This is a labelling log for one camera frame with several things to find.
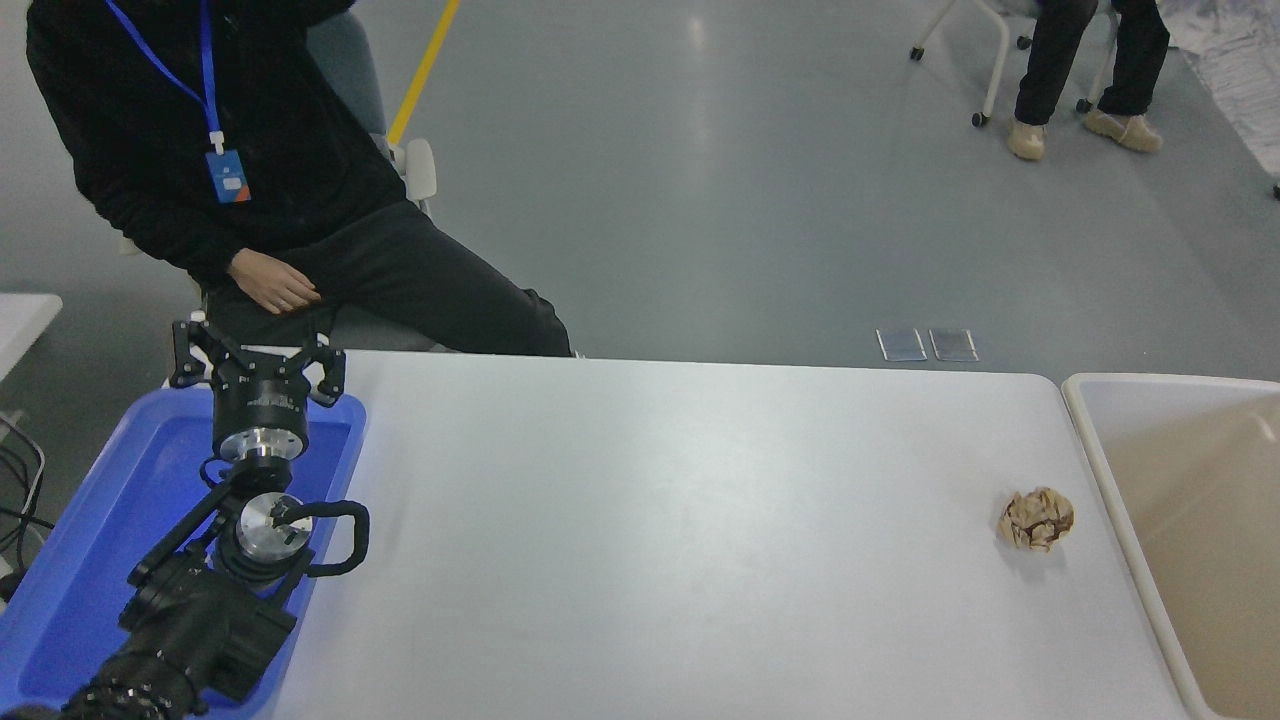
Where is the blue lanyard with badge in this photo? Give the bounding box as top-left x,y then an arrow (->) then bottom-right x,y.
105,0 -> 253,205

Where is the small white table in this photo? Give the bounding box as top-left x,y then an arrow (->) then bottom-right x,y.
0,292 -> 63,383

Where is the large pale bin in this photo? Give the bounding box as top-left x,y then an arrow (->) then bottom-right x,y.
1060,372 -> 1280,720

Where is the pale crumpled floor sheet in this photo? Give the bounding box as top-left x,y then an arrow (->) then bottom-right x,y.
1160,0 -> 1280,176

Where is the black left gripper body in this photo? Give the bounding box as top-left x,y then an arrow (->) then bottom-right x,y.
212,362 -> 312,441

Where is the grey chair with white armrest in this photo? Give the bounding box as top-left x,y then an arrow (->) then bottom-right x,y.
200,10 -> 441,353

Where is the person's right hand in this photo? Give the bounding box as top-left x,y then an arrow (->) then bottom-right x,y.
228,248 -> 323,316

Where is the black cable bundle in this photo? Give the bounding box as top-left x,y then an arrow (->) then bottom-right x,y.
0,415 -> 46,611

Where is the blue plastic tray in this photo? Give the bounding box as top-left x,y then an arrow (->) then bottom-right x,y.
0,388 -> 368,720

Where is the white frame wheeled chair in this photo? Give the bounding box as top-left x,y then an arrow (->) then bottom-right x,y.
910,0 -> 1121,128

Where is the person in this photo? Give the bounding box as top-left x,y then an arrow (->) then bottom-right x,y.
25,0 -> 581,358
1005,0 -> 1171,161

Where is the crumpled tan paper ball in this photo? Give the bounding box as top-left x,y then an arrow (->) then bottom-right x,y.
998,487 -> 1077,552

